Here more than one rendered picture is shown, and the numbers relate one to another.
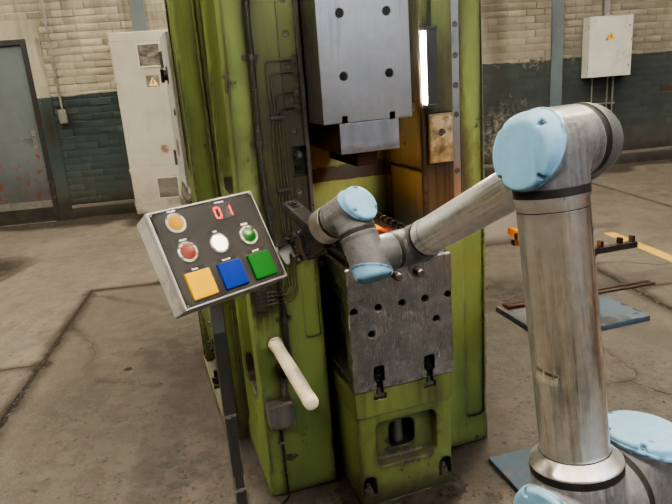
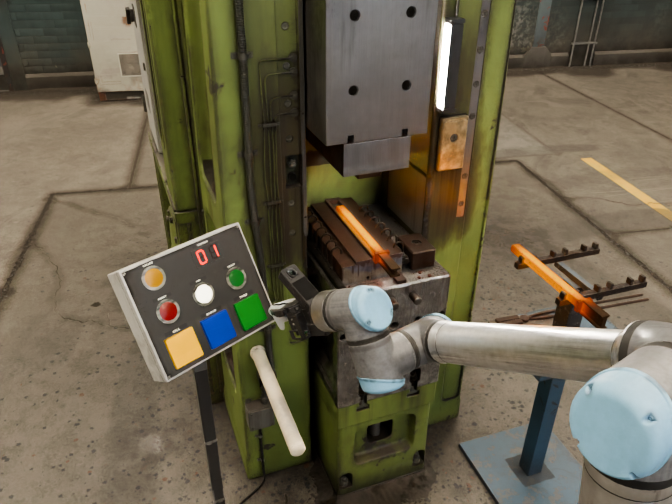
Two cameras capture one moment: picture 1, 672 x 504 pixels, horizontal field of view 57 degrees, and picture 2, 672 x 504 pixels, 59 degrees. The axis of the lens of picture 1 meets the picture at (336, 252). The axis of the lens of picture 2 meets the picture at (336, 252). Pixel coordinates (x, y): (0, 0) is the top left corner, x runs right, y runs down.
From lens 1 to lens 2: 0.60 m
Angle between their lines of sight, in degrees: 15
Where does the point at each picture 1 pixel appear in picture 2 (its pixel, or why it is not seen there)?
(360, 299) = not seen: hidden behind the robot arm
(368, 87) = (380, 102)
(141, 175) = (101, 49)
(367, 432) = (347, 438)
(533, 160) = (629, 455)
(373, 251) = (386, 366)
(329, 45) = (339, 54)
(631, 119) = (620, 17)
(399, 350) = not seen: hidden behind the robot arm
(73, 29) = not seen: outside the picture
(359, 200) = (374, 307)
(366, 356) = (352, 375)
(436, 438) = (413, 436)
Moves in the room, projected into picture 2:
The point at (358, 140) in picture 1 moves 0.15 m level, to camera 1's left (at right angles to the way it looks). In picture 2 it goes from (363, 161) to (308, 162)
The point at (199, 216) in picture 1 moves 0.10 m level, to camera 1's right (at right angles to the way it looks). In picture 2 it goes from (180, 264) to (222, 263)
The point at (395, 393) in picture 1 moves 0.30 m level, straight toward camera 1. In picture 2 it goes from (378, 404) to (381, 477)
